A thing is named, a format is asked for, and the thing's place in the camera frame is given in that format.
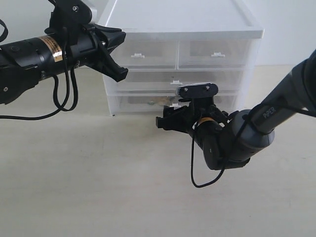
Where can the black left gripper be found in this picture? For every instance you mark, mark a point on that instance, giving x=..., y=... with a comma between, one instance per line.
x=91, y=45

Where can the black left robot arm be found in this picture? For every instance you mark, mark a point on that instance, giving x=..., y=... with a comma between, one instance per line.
x=23, y=64

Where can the clear top right drawer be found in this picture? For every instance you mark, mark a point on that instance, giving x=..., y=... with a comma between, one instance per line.
x=214, y=54

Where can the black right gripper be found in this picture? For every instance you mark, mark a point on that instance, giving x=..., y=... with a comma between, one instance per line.
x=182, y=119

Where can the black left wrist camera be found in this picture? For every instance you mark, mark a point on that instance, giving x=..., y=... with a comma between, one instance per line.
x=71, y=13

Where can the clear top left drawer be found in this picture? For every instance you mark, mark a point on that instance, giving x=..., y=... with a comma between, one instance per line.
x=143, y=55

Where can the gold keychain with black strap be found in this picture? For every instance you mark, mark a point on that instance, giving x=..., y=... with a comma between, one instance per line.
x=161, y=101

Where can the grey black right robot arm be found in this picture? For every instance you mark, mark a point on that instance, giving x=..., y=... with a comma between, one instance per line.
x=229, y=140

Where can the white plastic drawer cabinet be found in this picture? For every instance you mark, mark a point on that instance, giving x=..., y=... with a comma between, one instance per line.
x=187, y=20

